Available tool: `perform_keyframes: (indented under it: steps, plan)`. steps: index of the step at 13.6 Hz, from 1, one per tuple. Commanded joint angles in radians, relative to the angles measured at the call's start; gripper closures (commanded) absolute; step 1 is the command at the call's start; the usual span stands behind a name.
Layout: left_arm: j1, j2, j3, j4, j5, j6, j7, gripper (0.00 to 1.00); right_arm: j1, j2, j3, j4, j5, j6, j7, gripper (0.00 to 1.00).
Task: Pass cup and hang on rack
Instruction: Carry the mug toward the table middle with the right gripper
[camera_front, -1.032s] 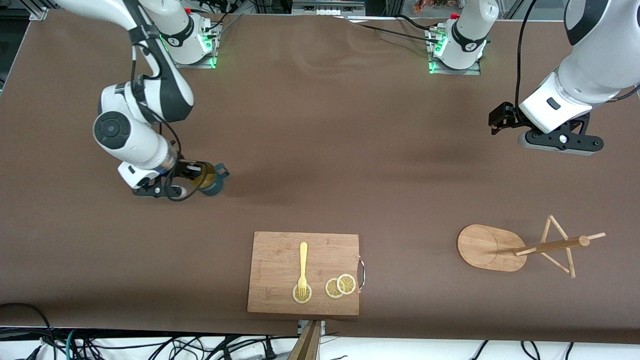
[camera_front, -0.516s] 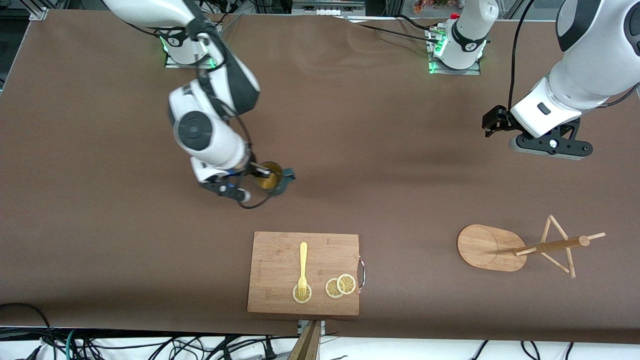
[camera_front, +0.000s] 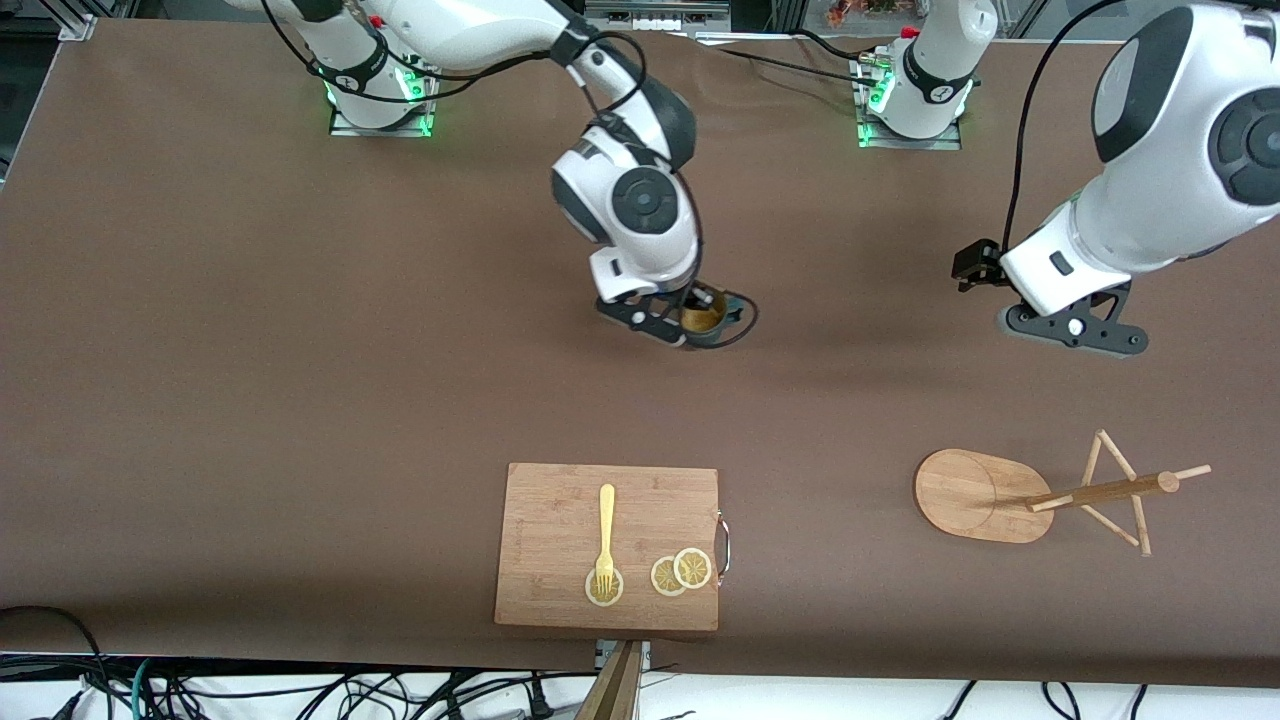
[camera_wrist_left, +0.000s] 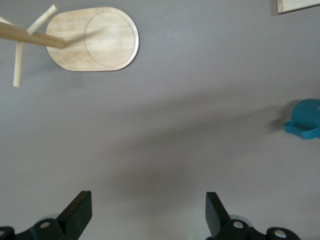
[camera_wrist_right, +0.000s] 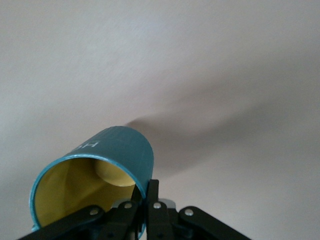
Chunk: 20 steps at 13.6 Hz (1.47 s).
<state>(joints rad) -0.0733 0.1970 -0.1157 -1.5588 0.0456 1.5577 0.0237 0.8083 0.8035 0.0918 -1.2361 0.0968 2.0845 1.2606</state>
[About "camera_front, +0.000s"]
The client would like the black looped floor cable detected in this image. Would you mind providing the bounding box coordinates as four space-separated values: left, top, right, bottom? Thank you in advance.
0 605 113 720

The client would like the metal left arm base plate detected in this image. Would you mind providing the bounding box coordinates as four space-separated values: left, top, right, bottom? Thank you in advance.
853 50 964 152

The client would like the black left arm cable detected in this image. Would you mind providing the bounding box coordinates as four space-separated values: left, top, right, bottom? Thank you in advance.
1003 0 1131 251

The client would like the bamboo cutting board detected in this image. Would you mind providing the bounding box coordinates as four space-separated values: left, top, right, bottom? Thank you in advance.
494 462 721 633

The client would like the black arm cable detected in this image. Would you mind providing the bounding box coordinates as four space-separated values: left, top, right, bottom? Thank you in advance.
262 0 759 351
1003 0 1131 251

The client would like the long black table cable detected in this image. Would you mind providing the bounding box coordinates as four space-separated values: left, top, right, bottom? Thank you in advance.
690 35 883 89

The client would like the teal ceramic cup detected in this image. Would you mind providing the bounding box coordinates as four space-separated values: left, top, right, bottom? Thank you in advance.
678 288 748 350

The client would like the yellow plastic fork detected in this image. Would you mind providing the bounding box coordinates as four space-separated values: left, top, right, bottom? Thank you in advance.
595 484 617 597

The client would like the grey power strip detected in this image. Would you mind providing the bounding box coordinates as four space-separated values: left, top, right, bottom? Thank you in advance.
585 0 731 32

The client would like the wooden mug rack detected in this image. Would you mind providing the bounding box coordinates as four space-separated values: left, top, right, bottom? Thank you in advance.
913 429 1213 558

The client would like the wooden post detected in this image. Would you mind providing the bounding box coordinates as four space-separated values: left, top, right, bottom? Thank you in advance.
575 640 643 720

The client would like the short black table cable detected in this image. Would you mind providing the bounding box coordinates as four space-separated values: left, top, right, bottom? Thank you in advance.
795 28 883 63

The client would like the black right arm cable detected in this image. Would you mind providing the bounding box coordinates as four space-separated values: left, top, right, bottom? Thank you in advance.
262 0 759 351

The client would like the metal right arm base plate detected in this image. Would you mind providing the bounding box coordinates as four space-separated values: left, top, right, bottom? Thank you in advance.
328 60 443 138

